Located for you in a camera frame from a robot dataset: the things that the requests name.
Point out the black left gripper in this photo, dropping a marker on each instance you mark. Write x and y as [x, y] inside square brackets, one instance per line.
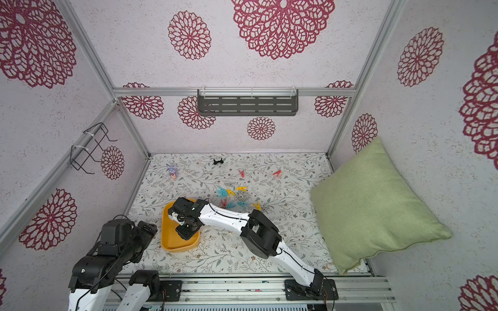
[146, 233]

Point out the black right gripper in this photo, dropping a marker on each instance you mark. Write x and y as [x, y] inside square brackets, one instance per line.
[185, 227]

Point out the yellow storage box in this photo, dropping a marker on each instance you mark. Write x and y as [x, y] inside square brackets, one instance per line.
[170, 239]

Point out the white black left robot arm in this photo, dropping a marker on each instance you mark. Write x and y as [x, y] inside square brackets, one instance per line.
[120, 242]

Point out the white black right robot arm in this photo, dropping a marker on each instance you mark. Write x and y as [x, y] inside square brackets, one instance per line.
[259, 234]

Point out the purple bunny figurine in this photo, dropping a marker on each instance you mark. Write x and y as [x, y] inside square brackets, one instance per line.
[172, 172]

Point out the green pillow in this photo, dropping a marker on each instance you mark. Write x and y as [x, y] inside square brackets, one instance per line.
[366, 207]

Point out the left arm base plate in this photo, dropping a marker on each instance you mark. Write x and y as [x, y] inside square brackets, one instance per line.
[169, 291]

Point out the black wire wall rack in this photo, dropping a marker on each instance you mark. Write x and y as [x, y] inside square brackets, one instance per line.
[81, 154]

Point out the grey wall shelf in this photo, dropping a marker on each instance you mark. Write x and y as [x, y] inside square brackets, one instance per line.
[247, 104]

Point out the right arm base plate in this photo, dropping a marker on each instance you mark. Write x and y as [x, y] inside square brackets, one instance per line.
[295, 292]

